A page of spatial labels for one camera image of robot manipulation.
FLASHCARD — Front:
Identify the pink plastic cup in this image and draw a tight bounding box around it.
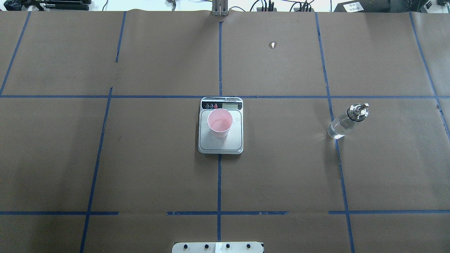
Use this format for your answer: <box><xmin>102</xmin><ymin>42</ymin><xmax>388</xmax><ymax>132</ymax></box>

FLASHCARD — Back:
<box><xmin>207</xmin><ymin>109</ymin><xmax>233</xmax><ymax>138</ymax></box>

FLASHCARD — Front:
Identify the clear glass sauce bottle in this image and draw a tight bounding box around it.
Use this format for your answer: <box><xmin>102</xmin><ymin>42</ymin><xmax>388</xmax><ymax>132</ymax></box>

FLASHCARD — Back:
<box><xmin>327</xmin><ymin>103</ymin><xmax>369</xmax><ymax>140</ymax></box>

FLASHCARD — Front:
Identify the silver digital kitchen scale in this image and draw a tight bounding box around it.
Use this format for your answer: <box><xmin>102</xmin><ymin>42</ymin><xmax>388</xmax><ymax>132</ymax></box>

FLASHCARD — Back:
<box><xmin>198</xmin><ymin>97</ymin><xmax>244</xmax><ymax>154</ymax></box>

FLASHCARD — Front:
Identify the black folded tripod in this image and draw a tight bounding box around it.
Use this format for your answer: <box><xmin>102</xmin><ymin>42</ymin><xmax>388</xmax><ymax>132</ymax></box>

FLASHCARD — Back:
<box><xmin>20</xmin><ymin>0</ymin><xmax>92</xmax><ymax>11</ymax></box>

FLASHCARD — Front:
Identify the blue plaid folded umbrella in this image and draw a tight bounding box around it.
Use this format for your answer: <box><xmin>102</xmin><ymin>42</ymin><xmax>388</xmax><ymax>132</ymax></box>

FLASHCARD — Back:
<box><xmin>3</xmin><ymin>0</ymin><xmax>24</xmax><ymax>11</ymax></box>

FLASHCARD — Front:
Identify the aluminium frame post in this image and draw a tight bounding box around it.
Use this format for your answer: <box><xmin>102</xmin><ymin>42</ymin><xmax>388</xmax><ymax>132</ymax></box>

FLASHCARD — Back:
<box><xmin>211</xmin><ymin>0</ymin><xmax>229</xmax><ymax>17</ymax></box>

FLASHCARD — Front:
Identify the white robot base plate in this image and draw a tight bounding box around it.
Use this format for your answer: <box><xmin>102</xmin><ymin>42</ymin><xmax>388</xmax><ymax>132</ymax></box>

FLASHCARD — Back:
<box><xmin>172</xmin><ymin>241</ymin><xmax>265</xmax><ymax>253</ymax></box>

